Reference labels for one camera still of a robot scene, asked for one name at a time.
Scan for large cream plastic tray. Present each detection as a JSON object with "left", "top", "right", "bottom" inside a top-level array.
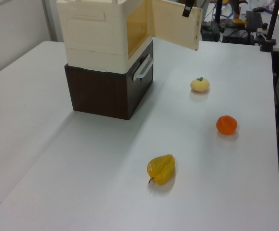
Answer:
[{"left": 56, "top": 0, "right": 154, "bottom": 73}]

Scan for black camera stand with clamp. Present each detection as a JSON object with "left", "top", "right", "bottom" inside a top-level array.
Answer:
[{"left": 260, "top": 0, "right": 279, "bottom": 52}]

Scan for dark brown drawer box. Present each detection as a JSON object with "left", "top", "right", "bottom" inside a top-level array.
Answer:
[{"left": 64, "top": 39, "right": 154, "bottom": 120}]

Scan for white drawer handle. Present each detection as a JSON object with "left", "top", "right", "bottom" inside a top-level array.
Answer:
[{"left": 132, "top": 54, "right": 154, "bottom": 81}]

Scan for yellow starfruit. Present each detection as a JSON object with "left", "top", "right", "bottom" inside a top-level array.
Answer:
[{"left": 146, "top": 154, "right": 176, "bottom": 186}]

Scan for black tripod pole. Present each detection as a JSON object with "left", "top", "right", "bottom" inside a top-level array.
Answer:
[{"left": 213, "top": 0, "right": 225, "bottom": 25}]

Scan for cream cabinet door orange latch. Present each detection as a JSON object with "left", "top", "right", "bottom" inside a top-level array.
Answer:
[{"left": 150, "top": 0, "right": 203, "bottom": 51}]

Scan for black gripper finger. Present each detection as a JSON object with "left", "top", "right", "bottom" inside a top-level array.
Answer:
[{"left": 182, "top": 0, "right": 195, "bottom": 18}]

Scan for pale yellow fruit green leaf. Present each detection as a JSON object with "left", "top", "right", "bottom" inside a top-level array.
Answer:
[{"left": 190, "top": 77, "right": 210, "bottom": 92}]

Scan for black equipment box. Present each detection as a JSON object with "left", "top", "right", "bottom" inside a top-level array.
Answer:
[{"left": 222, "top": 28, "right": 255, "bottom": 45}]

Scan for orange mandarin fruit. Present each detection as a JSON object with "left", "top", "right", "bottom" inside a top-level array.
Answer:
[{"left": 216, "top": 115, "right": 238, "bottom": 135}]

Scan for green electronics board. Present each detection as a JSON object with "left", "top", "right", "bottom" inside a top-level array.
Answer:
[{"left": 200, "top": 22, "right": 223, "bottom": 42}]

